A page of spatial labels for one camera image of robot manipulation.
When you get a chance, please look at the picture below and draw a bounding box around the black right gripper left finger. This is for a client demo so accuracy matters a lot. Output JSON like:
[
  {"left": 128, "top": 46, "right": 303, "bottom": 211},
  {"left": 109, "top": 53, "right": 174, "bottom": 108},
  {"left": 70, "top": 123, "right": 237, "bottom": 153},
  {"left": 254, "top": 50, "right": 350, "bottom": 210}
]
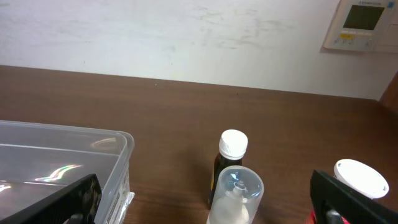
[{"left": 1, "top": 174, "right": 102, "bottom": 224}]

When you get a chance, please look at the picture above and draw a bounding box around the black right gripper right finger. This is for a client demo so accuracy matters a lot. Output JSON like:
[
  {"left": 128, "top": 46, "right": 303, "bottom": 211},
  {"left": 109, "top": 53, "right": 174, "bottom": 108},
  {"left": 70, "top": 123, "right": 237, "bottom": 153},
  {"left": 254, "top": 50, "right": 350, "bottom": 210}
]
[{"left": 310, "top": 170, "right": 397, "bottom": 224}]

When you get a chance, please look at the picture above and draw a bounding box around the orange tablet tube white cap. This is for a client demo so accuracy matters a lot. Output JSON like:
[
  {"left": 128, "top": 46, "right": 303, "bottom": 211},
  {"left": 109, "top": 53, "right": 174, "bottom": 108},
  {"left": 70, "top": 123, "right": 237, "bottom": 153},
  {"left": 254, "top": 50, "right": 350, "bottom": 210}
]
[{"left": 306, "top": 159, "right": 389, "bottom": 223}]

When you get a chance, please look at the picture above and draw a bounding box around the clear capped spray bottle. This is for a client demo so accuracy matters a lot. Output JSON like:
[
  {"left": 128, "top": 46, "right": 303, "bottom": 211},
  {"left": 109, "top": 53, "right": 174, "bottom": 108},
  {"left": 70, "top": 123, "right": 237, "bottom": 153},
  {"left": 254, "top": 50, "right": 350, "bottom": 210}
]
[{"left": 206, "top": 166, "right": 264, "bottom": 224}]

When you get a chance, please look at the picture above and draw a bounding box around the dark bottle white cap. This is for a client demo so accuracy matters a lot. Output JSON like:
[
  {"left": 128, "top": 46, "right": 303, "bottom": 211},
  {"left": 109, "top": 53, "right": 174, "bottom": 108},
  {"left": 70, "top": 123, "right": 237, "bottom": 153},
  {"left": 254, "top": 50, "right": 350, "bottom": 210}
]
[{"left": 208, "top": 129, "right": 248, "bottom": 207}]

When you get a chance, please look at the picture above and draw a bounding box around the clear plastic container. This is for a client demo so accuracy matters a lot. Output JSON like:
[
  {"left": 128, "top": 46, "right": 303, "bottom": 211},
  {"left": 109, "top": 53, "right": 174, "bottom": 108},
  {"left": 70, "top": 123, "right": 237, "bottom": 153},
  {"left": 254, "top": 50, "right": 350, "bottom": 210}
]
[{"left": 1, "top": 121, "right": 134, "bottom": 223}]

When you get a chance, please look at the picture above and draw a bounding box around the beige wall control panel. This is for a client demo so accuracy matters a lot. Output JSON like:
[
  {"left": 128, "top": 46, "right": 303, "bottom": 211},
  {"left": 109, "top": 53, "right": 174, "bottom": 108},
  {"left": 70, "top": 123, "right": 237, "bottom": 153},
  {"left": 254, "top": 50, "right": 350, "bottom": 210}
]
[{"left": 323, "top": 0, "right": 397, "bottom": 53}]

